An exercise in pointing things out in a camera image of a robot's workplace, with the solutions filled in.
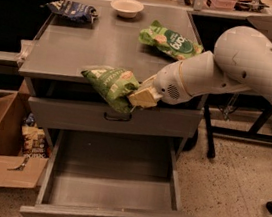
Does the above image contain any green bag with round logo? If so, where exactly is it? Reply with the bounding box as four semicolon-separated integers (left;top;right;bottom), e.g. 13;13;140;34
139;20;203;61

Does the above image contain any grey middle drawer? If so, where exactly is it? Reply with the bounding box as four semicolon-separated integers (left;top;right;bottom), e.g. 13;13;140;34
29;97;202;138

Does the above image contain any black middle drawer handle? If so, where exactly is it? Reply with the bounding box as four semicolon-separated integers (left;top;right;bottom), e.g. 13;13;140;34
103;111;132;122

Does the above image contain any grey open bottom drawer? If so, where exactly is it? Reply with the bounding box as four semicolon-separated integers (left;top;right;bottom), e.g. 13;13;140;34
20;130;192;217

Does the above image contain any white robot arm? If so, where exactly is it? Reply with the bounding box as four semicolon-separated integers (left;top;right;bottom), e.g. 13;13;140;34
128;26;272;108

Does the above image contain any grey drawer cabinet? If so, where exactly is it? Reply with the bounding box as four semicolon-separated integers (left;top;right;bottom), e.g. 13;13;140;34
20;0;205;152

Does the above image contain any green jalapeno chip bag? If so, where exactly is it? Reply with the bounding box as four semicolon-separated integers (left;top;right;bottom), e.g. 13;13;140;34
81;65;140;114

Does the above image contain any black table leg frame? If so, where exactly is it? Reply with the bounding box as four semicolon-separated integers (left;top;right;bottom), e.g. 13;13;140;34
204;104;272;159

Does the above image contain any white bowl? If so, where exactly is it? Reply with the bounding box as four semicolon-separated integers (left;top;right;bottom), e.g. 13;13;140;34
110;0;144;19

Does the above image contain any open cardboard box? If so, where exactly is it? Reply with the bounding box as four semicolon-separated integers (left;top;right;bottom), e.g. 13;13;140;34
0;83;48;189

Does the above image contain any dark blue chip bag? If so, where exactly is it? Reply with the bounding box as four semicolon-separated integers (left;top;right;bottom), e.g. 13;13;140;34
45;0;98;24

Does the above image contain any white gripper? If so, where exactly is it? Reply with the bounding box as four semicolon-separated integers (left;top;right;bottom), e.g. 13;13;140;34
127;61;191;109

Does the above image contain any snack bag in box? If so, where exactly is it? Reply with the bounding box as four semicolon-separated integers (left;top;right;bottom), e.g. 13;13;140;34
21;113;48;158

